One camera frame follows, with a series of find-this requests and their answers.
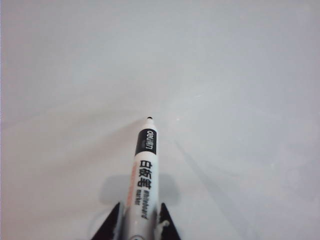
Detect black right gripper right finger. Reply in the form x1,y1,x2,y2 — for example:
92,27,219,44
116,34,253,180
155,202,181,240

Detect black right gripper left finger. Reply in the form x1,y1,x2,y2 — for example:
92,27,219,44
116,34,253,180
90,202,121,240

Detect white whiteboard marker pen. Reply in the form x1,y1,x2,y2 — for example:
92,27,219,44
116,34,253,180
112,115,161,240

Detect white whiteboard panel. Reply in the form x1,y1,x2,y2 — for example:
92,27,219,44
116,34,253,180
0,0,320,240

